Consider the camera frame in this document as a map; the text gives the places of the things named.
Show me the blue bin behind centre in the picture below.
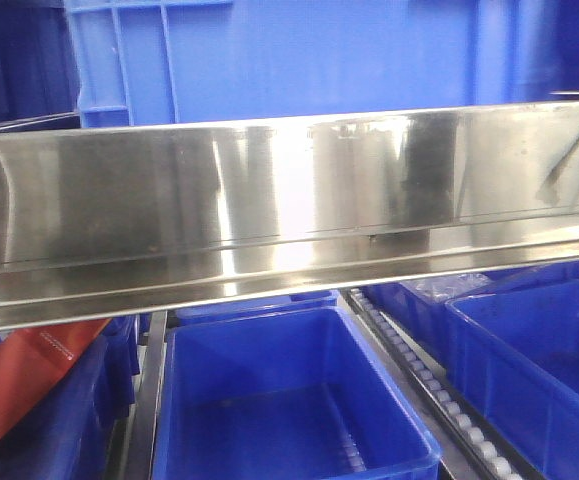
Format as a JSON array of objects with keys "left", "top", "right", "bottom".
[{"left": 175, "top": 290, "right": 340, "bottom": 326}]

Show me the stainless steel shelf front rail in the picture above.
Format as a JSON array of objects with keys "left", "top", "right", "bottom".
[{"left": 0, "top": 101, "right": 579, "bottom": 330}]

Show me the blue bin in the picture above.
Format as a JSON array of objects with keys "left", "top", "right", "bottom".
[
  {"left": 447, "top": 280, "right": 579, "bottom": 479},
  {"left": 0, "top": 316, "right": 140, "bottom": 479},
  {"left": 175, "top": 290, "right": 340, "bottom": 326},
  {"left": 362, "top": 260, "right": 579, "bottom": 367},
  {"left": 152, "top": 307, "right": 442, "bottom": 479}
]

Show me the metal divider rail left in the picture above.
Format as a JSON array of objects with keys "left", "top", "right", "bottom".
[{"left": 120, "top": 311, "right": 168, "bottom": 479}]

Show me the blue bin lower left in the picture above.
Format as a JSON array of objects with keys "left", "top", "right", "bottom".
[{"left": 0, "top": 316, "right": 140, "bottom": 479}]

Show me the red packet in left bin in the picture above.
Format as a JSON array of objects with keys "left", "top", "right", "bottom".
[{"left": 0, "top": 318, "right": 110, "bottom": 440}]

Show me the large blue crate upper shelf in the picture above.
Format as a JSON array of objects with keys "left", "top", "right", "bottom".
[{"left": 65, "top": 1, "right": 558, "bottom": 127}]

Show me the blue bin lower right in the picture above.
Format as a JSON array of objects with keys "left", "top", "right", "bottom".
[{"left": 447, "top": 280, "right": 579, "bottom": 479}]

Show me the blue bin behind right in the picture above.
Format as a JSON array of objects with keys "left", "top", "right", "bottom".
[{"left": 362, "top": 260, "right": 579, "bottom": 367}]

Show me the blue bin lower centre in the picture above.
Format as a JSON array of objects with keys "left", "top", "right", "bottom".
[{"left": 152, "top": 307, "right": 442, "bottom": 479}]

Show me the roller track right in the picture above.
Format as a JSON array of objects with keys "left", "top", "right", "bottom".
[{"left": 341, "top": 288, "right": 543, "bottom": 479}]

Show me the dark blue crate upper left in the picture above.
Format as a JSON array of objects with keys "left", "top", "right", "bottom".
[{"left": 0, "top": 1, "right": 79, "bottom": 123}]

